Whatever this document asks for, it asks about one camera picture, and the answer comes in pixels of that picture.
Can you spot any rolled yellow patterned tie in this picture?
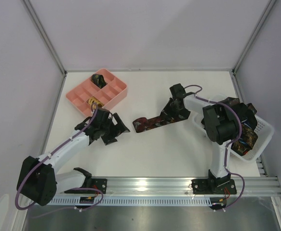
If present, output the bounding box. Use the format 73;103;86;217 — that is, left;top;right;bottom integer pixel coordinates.
87;96;104;107

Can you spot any right aluminium frame post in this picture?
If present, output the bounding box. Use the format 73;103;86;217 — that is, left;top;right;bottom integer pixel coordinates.
232;0;278;75

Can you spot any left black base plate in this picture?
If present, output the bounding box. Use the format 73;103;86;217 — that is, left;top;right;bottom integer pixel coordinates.
64;178;107;194

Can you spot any left aluminium frame post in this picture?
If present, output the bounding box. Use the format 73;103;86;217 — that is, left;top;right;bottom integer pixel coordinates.
20;0;67;77

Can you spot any aluminium frame post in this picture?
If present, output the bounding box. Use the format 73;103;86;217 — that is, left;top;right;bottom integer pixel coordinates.
232;0;278;75
20;0;67;77

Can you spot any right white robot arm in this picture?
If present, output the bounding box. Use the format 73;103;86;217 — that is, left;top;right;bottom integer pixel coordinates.
170;84;242;194

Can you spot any white plastic basket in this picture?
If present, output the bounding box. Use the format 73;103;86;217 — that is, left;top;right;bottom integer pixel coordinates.
193;94;275;164

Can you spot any rolled black yellow tie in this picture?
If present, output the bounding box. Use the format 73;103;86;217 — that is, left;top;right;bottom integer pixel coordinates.
91;74;107;89

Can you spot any white slotted cable duct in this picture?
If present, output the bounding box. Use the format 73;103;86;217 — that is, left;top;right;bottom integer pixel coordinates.
48;196;212;206

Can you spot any pink compartment organizer tray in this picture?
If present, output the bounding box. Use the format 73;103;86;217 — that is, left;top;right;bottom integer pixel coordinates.
66;68;128;117

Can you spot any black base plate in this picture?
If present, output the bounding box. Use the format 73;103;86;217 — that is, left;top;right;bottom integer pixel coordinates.
191;179;237;195
64;178;107;194

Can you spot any dark red patterned tie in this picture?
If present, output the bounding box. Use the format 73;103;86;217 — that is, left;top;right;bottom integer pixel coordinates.
133;107;180;133

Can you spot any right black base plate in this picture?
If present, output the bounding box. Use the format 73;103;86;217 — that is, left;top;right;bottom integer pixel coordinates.
191;179;237;195

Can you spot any aluminium front rail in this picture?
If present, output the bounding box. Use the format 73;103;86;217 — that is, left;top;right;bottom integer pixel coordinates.
19;176;281;197

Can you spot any pile of dark ties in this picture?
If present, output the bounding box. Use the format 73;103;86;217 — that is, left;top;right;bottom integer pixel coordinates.
222;97;258;156

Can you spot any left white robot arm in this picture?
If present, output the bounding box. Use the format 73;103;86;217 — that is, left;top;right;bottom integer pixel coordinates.
15;107;129;210

